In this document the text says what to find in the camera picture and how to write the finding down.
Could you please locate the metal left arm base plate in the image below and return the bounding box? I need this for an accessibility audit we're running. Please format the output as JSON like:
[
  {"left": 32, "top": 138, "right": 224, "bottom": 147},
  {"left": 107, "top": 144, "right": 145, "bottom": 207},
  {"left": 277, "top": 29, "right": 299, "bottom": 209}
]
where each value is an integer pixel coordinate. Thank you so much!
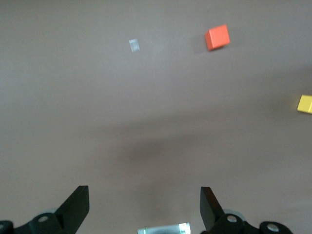
[{"left": 136, "top": 222, "right": 192, "bottom": 234}]

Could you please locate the yellow cube block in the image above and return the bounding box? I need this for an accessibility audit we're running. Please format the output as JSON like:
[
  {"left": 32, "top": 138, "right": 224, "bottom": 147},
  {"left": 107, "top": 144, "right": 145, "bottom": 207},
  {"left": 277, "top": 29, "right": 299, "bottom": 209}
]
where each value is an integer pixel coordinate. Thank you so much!
[{"left": 297, "top": 95, "right": 312, "bottom": 114}]

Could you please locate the orange cube block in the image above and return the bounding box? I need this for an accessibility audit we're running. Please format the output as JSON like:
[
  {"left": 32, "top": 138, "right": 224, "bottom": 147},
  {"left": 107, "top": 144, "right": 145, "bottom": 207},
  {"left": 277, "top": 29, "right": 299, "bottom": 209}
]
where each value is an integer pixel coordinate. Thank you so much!
[{"left": 204, "top": 24, "right": 231, "bottom": 52}]

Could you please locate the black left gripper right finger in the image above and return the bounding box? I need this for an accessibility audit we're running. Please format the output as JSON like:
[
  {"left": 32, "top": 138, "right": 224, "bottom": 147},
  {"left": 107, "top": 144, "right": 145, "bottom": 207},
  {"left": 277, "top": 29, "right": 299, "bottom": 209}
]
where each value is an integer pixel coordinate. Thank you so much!
[{"left": 199, "top": 187, "right": 293, "bottom": 234}]

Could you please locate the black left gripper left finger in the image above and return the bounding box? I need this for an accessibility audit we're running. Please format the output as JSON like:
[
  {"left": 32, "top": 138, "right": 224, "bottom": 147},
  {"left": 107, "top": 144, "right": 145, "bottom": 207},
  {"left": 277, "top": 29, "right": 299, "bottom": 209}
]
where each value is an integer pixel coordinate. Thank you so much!
[{"left": 0, "top": 185, "right": 90, "bottom": 234}]

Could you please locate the small clear tape piece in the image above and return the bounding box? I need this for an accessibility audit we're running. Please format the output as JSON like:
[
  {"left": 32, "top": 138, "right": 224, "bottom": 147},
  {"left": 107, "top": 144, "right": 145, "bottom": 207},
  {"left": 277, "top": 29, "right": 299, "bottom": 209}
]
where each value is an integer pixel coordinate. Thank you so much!
[{"left": 128, "top": 39, "right": 141, "bottom": 53}]

